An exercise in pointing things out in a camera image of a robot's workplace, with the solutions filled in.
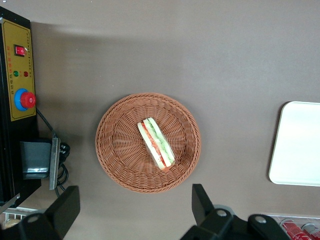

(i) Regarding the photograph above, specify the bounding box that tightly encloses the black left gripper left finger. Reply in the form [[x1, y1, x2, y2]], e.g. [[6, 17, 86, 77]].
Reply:
[[0, 185, 81, 240]]

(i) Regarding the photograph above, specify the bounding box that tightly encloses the dark grey socket block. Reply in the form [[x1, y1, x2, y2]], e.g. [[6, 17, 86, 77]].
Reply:
[[19, 140, 52, 180]]

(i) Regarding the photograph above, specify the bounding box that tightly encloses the red rocker switch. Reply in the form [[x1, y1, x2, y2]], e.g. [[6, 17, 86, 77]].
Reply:
[[13, 44, 28, 58]]

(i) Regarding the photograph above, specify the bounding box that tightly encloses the triangle sandwich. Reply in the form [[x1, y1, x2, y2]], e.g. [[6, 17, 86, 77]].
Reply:
[[137, 117, 176, 172]]

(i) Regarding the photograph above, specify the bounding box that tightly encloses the bagged rice cracker snack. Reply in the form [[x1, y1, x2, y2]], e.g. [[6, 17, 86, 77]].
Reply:
[[0, 218, 22, 230]]

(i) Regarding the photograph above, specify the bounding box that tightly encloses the red emergency stop button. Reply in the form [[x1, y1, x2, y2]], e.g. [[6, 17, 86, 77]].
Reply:
[[13, 88, 37, 112]]

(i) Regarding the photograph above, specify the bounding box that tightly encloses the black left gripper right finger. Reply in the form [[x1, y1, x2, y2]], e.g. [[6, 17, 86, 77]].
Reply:
[[179, 183, 235, 240]]

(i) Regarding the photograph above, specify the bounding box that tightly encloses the grey metal plate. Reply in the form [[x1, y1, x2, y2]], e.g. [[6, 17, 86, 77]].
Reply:
[[48, 136, 62, 191]]

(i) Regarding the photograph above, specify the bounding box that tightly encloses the black control box yellow panel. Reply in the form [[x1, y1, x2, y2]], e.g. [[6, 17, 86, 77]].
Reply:
[[0, 6, 42, 208]]

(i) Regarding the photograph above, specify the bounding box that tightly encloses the round brown wicker basket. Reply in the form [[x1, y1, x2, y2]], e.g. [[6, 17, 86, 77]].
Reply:
[[94, 92, 202, 194]]

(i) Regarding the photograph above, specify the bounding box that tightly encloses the white wire rack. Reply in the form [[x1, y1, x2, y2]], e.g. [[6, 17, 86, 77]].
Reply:
[[0, 206, 41, 230]]

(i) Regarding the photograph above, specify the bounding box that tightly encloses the cream plastic tray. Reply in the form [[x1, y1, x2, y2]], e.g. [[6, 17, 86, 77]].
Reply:
[[268, 100, 320, 187]]

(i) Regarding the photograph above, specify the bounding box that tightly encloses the black power cable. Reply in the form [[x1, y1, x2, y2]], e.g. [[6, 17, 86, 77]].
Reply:
[[36, 107, 71, 199]]

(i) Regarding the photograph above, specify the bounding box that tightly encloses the clear acrylic bottle rack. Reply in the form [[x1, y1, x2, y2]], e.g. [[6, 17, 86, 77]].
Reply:
[[259, 211, 320, 240]]

